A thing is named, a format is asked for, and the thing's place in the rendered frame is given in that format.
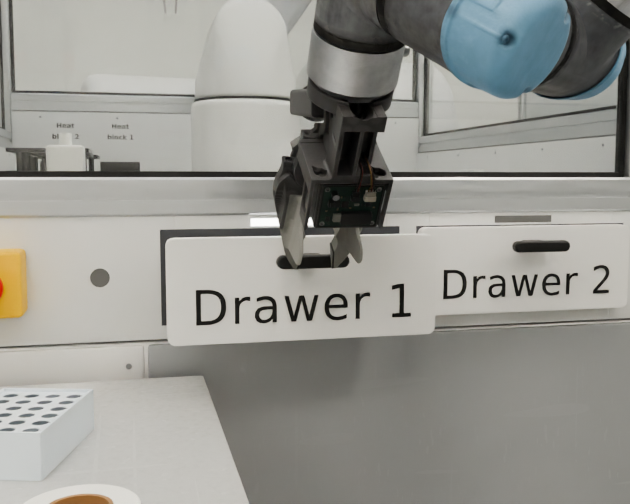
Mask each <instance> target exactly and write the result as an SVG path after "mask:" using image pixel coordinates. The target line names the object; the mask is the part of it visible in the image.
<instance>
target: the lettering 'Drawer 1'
mask: <svg viewBox="0 0 630 504"><path fill-rule="evenodd" d="M397 288H400V305H399V313H392V317H411V313H404V284H396V285H392V290H393V289H397ZM201 294H213V295H216V296H217V297H218V298H219V300H220V302H221V312H220V315H219V316H218V318H216V319H215V320H212V321H201ZM318 296H319V295H314V299H313V302H312V306H311V310H310V314H309V312H308V308H307V304H306V300H305V297H304V295H299V298H298V302H297V306H296V310H295V314H293V310H292V306H291V302H290V299H289V296H285V300H286V304H287V307H288V311H289V315H290V319H291V322H293V321H297V317H298V313H299V309H300V305H301V301H302V303H303V307H304V311H305V315H306V319H307V321H312V319H313V315H314V311H315V307H316V303H317V300H318ZM365 296H369V297H370V293H364V294H362V295H361V296H360V293H357V294H356V319H360V301H361V299H362V298H363V297H365ZM335 297H339V298H341V299H342V300H343V304H341V305H329V303H330V301H331V299H333V298H335ZM261 300H270V301H271V302H272V306H263V307H260V308H258V309H257V310H256V312H255V319H256V321H257V322H259V323H268V322H270V321H271V320H272V319H273V322H277V304H276V301H275V299H274V298H272V297H270V296H262V297H258V298H257V302H258V301H261ZM243 301H250V297H244V298H242V299H241V300H240V301H239V298H235V324H239V308H240V304H241V303H242V302H243ZM329 308H348V303H347V299H346V297H345V296H344V295H342V294H332V295H330V296H329V297H328V298H327V299H326V302H325V313H326V315H327V317H329V318H330V319H332V320H343V319H346V318H347V314H346V315H343V316H340V317H335V316H332V315H331V314H330V311H329ZM270 309H272V315H271V317H270V318H269V319H266V320H262V319H261V318H260V317H259V313H260V312H261V311H262V310H270ZM225 313H226V301H225V298H224V296H223V295H222V294H221V293H219V292H217V291H214V290H196V326H198V325H212V324H216V323H218V322H220V321H221V320H222V319H223V318H224V316H225Z"/></svg>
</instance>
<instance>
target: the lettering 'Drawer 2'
mask: <svg viewBox="0 0 630 504"><path fill-rule="evenodd" d="M599 268H603V269H604V270H605V271H606V274H605V277H604V278H603V279H602V281H601V282H600V283H599V284H598V285H597V286H596V287H595V288H594V290H593V294H594V293H609V290H598V289H599V288H600V287H601V285H602V284H603V283H604V282H605V281H606V280H607V278H608V276H609V269H608V267H607V266H604V265H598V266H595V267H594V271H595V270H597V269H599ZM448 273H457V274H459V275H460V276H461V277H462V281H463V286H462V290H461V292H460V293H459V294H457V295H452V296H447V285H448ZM552 276H553V277H555V278H556V280H557V282H556V283H546V280H547V279H548V278H549V277H552ZM573 276H578V273H573V274H571V275H570V273H567V275H566V295H567V294H569V288H570V279H571V278H572V277H573ZM537 277H538V274H535V275H534V279H533V283H532V286H531V290H530V287H529V282H528V278H527V275H523V276H522V280H521V284H520V288H519V291H518V286H517V282H516V277H515V275H512V280H513V284H514V289H515V293H516V296H520V295H521V291H522V288H523V284H524V280H525V282H526V287H527V292H528V296H532V295H533V292H534V288H535V284H536V280H537ZM494 278H499V279H501V280H502V283H498V284H493V285H491V286H490V287H489V290H488V293H489V295H490V296H491V297H493V298H497V297H499V296H501V295H502V297H505V286H506V283H505V279H504V277H503V276H500V275H494V276H491V277H490V280H491V279H494ZM480 279H485V276H480V277H478V278H477V276H473V298H477V282H478V281H479V280H480ZM549 285H560V278H559V276H558V275H556V274H553V273H551V274H548V275H546V276H545V277H544V279H543V282H542V289H543V291H544V293H545V294H547V295H550V296H553V295H557V294H559V291H557V292H553V293H550V292H548V291H547V289H546V286H549ZM497 286H502V290H501V292H500V293H499V294H497V295H494V294H493V293H492V288H493V287H497ZM466 287H467V280H466V276H465V275H464V273H463V272H461V271H458V270H444V292H443V299H455V298H459V297H461V296H462V295H463V294H464V293H465V291H466Z"/></svg>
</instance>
